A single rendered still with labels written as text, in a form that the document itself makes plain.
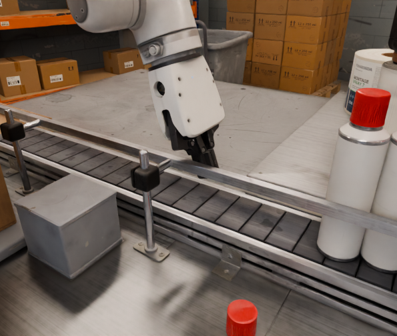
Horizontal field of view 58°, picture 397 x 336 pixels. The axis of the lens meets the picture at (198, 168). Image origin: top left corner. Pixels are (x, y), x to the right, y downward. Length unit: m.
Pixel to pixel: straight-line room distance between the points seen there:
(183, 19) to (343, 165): 0.26
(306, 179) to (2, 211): 0.49
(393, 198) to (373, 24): 4.79
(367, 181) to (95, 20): 0.35
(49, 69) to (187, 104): 3.67
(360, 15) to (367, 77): 4.29
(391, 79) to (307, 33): 3.24
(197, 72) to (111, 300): 0.32
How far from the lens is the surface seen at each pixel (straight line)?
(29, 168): 0.79
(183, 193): 0.58
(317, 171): 0.68
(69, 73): 4.19
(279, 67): 4.04
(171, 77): 0.46
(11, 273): 0.57
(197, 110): 0.48
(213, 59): 2.70
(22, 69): 4.01
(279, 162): 0.69
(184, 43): 0.47
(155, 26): 0.47
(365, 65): 0.96
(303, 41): 3.90
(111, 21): 0.45
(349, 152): 0.41
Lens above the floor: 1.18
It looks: 28 degrees down
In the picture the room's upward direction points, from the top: straight up
